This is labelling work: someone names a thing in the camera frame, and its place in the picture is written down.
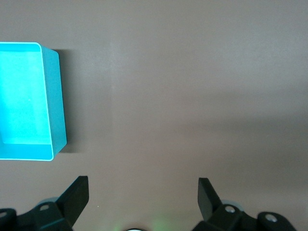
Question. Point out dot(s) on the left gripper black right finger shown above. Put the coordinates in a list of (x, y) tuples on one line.
[(207, 199)]

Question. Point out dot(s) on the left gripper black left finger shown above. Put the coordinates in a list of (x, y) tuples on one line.
[(72, 199)]

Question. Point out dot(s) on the turquoise plastic bin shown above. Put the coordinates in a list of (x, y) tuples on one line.
[(24, 101)]

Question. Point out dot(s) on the brown table mat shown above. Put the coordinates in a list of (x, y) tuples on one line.
[(168, 96)]

